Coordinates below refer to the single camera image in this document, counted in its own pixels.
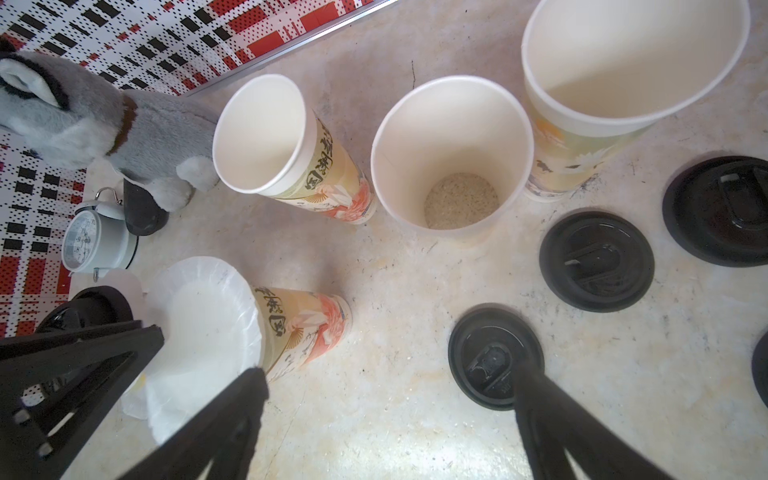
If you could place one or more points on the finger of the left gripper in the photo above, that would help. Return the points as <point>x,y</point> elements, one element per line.
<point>57,388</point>

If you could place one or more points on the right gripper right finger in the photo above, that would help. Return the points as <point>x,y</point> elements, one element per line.
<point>555,429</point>

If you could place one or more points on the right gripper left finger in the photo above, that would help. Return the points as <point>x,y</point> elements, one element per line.
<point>219,442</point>

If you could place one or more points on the black cup lid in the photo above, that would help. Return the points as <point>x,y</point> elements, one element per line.
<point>596,261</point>
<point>485,346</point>
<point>716,210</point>
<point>93,306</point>

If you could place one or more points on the white alarm clock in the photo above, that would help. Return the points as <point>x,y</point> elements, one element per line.
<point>97,239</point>

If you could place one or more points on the black glasses case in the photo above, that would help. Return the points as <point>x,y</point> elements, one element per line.
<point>143,217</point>

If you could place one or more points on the grey husky plush toy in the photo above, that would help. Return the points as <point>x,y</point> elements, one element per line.
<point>71,117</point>

